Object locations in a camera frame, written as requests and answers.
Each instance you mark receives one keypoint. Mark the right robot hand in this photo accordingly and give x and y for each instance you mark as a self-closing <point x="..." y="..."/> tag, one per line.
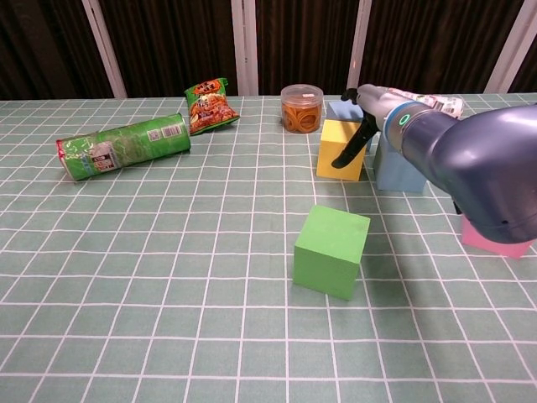
<point x="373" y="105"/>

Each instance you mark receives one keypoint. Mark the yellow foam cube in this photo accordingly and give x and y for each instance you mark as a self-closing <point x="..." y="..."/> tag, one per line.
<point x="329" y="138"/>

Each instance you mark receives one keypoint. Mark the green foam cube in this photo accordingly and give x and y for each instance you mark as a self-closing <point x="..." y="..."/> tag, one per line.
<point x="327" y="256"/>

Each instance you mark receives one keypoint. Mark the pink foam cube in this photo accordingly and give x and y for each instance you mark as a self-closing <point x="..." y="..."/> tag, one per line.
<point x="474" y="237"/>

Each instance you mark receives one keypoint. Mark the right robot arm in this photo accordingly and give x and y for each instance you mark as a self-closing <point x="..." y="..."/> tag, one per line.
<point x="482" y="168"/>

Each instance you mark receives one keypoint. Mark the white yellow-capped drink bottle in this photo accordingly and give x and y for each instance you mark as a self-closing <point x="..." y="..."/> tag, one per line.
<point x="444" y="105"/>

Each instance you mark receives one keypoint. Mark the clear jar of rubber bands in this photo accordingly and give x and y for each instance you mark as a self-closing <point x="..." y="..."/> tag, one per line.
<point x="302" y="113"/>

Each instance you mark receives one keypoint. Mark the green orange snack bag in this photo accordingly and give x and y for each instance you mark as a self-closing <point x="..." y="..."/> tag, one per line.
<point x="210" y="109"/>

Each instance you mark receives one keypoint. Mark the dark brown curtain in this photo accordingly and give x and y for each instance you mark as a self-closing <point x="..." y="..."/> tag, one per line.
<point x="176" y="42"/>

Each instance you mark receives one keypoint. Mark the green potato chip can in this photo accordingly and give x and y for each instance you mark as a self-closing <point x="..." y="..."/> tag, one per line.
<point x="126" y="147"/>

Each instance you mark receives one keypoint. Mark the green checked tablecloth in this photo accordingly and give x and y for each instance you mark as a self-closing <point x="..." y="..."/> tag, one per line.
<point x="168" y="294"/>

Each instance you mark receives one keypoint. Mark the white metal frame post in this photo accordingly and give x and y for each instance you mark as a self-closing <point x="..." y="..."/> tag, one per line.
<point x="358" y="46"/>
<point x="509" y="46"/>
<point x="239" y="46"/>
<point x="105" y="48"/>

